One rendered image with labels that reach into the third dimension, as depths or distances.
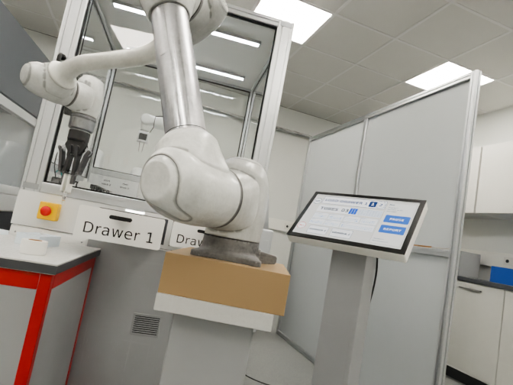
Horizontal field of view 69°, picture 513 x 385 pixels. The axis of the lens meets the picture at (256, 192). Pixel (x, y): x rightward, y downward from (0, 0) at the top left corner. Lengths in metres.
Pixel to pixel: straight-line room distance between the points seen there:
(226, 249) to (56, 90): 0.83
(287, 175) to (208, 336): 4.52
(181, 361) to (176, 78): 0.68
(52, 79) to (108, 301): 0.90
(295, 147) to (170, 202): 4.75
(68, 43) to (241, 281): 1.38
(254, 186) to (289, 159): 4.46
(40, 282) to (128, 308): 0.65
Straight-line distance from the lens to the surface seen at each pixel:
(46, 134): 1.83
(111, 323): 1.78
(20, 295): 1.21
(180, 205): 0.79
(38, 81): 1.46
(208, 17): 1.26
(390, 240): 1.53
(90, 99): 1.54
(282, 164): 5.35
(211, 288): 0.92
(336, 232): 1.61
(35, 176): 1.81
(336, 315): 1.69
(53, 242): 1.53
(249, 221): 0.96
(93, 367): 1.84
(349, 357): 1.69
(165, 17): 1.09
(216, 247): 0.97
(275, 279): 0.91
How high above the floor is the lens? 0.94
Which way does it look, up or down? 6 degrees up
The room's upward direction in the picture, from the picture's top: 10 degrees clockwise
